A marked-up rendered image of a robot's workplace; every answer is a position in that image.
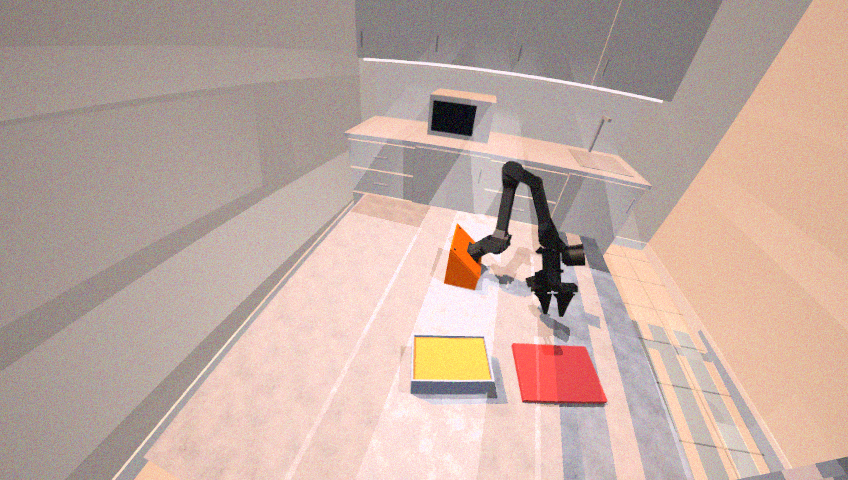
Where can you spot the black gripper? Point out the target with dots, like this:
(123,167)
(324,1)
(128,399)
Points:
(565,290)

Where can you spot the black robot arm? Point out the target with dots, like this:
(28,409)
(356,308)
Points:
(512,174)

